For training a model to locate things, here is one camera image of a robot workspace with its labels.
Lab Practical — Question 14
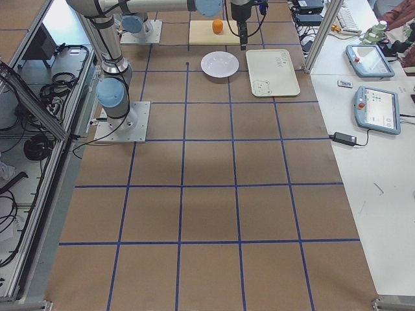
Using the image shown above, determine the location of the near teach pendant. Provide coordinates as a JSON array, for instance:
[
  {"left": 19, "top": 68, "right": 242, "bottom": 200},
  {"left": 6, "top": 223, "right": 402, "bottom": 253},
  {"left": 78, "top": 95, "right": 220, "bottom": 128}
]
[{"left": 354, "top": 86, "right": 401, "bottom": 135}]

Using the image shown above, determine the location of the white round plate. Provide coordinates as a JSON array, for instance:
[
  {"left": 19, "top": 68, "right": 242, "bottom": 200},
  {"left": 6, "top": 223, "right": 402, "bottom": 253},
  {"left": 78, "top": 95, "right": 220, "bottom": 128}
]
[{"left": 200, "top": 51, "right": 239, "bottom": 78}]

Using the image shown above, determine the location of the aluminium frame post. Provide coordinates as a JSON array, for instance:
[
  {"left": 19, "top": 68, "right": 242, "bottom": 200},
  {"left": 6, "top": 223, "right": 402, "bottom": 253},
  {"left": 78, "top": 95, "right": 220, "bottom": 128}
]
[{"left": 303, "top": 0, "right": 344, "bottom": 74}]

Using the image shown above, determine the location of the teach pendant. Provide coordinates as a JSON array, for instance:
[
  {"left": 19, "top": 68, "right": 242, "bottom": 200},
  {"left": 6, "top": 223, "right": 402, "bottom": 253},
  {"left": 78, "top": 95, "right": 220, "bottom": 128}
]
[
  {"left": 345, "top": 45, "right": 395, "bottom": 78},
  {"left": 354, "top": 86, "right": 401, "bottom": 135}
]

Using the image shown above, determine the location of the far teach pendant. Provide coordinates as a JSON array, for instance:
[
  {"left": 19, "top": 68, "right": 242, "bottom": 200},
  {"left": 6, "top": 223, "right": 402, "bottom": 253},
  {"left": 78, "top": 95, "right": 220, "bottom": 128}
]
[{"left": 345, "top": 45, "right": 395, "bottom": 78}]

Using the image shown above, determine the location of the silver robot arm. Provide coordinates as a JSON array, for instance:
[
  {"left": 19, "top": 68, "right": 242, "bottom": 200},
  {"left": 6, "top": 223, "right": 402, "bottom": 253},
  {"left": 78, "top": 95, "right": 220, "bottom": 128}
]
[
  {"left": 67, "top": 0, "right": 227, "bottom": 78},
  {"left": 121, "top": 13, "right": 154, "bottom": 38}
]

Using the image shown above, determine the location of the orange fruit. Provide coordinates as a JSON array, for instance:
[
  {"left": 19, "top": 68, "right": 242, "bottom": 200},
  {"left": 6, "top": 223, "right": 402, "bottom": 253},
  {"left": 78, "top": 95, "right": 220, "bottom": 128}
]
[{"left": 211, "top": 19, "right": 224, "bottom": 34}]

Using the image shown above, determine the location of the black power adapter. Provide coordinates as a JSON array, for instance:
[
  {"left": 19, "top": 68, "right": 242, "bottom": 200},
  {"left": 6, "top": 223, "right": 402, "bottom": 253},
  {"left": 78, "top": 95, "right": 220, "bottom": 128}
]
[{"left": 329, "top": 132, "right": 357, "bottom": 146}]

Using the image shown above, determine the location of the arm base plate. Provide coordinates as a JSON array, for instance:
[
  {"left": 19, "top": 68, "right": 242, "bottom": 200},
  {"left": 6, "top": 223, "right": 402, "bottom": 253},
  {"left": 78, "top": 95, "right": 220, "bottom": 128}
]
[
  {"left": 121, "top": 19, "right": 162, "bottom": 45},
  {"left": 94, "top": 101, "right": 151, "bottom": 143}
]

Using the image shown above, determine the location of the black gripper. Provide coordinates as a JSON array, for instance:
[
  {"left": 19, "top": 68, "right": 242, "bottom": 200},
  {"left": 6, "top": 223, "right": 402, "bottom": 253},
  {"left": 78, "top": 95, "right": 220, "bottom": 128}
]
[{"left": 231, "top": 0, "right": 252, "bottom": 51}]

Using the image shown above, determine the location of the bamboo cutting board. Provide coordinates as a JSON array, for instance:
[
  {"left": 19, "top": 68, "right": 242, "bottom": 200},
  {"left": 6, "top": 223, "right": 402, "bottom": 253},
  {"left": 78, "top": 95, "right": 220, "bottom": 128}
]
[{"left": 189, "top": 21, "right": 239, "bottom": 45}]

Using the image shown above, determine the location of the cream bear tray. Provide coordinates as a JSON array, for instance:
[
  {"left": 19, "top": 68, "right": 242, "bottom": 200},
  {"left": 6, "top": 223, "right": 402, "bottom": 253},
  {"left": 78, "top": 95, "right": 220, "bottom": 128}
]
[{"left": 246, "top": 49, "right": 300, "bottom": 97}]

